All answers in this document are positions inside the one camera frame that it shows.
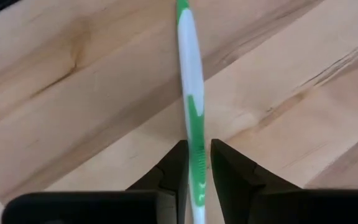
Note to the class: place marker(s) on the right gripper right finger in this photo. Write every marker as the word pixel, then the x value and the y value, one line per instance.
pixel 235 180

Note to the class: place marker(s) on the green white toothbrush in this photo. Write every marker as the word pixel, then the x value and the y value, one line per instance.
pixel 191 62

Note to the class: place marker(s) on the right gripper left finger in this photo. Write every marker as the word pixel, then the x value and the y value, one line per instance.
pixel 169 174

